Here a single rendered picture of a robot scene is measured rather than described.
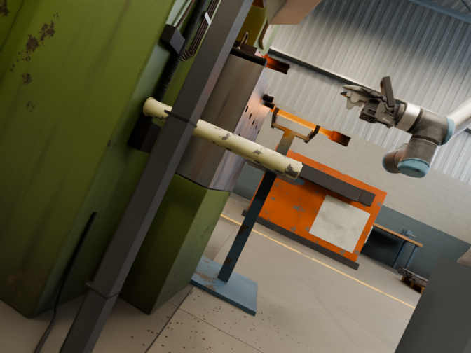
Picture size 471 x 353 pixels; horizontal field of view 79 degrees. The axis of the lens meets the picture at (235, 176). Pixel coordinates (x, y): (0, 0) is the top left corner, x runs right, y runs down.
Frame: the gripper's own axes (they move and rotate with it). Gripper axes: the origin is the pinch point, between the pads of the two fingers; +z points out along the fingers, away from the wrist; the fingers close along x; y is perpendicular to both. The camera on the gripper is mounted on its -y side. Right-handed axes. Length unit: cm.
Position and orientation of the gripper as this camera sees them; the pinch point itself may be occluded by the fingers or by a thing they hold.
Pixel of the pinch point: (345, 89)
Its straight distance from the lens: 116.6
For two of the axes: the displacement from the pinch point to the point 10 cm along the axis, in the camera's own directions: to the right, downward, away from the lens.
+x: 1.9, 0.8, 9.8
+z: -8.9, -4.1, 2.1
